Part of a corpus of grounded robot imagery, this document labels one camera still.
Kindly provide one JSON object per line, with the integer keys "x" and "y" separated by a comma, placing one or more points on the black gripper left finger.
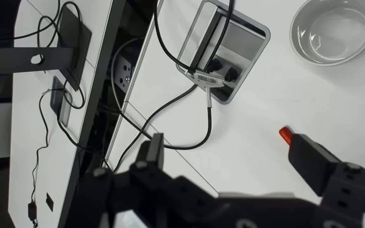
{"x": 156, "y": 150}

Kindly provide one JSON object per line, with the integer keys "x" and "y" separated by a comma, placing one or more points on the grey table outlet box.
{"x": 238, "y": 46}

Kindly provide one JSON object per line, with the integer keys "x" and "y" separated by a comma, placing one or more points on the black mug white inside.
{"x": 333, "y": 32}

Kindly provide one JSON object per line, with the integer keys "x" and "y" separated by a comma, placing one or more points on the small black power adapter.
{"x": 32, "y": 212}

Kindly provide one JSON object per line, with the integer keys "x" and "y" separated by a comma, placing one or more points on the silver monitor stand black base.
{"x": 75, "y": 46}

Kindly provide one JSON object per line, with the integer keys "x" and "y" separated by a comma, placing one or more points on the small grey dock device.
{"x": 60, "y": 99}

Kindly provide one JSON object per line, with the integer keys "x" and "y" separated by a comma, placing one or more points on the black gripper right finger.
{"x": 314, "y": 160}

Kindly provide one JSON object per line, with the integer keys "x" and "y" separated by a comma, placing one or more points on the small flat black object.
{"x": 50, "y": 202}

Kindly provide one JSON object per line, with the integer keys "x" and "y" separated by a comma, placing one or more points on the white plug adapter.
{"x": 206, "y": 79}

